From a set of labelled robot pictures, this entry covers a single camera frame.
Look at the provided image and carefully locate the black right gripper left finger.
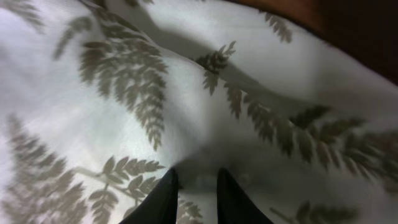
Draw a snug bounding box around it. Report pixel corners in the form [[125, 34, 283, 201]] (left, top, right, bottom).
[[120, 169, 178, 224]]

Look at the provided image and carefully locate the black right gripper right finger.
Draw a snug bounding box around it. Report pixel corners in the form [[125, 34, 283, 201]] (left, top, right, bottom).
[[216, 168, 273, 224]]

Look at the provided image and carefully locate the white fern print dress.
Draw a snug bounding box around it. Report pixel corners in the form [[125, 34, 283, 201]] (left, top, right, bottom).
[[1, 0, 397, 223]]

